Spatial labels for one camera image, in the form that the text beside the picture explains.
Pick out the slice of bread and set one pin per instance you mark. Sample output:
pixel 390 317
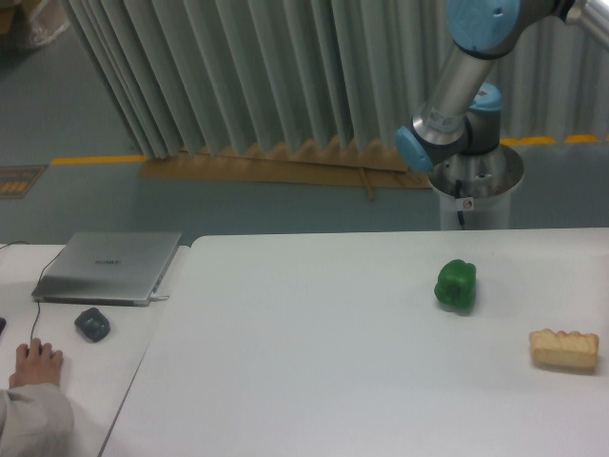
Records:
pixel 561 349

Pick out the black computer mouse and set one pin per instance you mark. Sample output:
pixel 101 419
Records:
pixel 35 347

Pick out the white sleeved forearm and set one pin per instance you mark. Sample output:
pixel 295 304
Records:
pixel 36 420

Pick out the person's hand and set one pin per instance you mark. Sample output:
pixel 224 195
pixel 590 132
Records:
pixel 37 369

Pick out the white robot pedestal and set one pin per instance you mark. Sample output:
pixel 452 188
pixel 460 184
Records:
pixel 475 191

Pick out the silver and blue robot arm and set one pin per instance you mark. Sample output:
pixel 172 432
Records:
pixel 461 85

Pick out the brown cardboard sheet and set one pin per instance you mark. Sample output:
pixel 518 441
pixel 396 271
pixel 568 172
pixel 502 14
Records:
pixel 374 167

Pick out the pale green folding curtain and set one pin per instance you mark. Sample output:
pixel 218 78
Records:
pixel 255 78

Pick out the white laptop plug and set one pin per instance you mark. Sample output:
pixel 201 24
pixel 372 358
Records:
pixel 158 298

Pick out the silver closed laptop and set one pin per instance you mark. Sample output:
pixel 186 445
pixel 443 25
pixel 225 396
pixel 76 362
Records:
pixel 108 268

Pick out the green bell pepper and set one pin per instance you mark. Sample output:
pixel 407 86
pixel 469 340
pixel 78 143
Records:
pixel 456 285

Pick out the cardboard box with plastic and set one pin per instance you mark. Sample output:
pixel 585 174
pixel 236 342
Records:
pixel 29 25

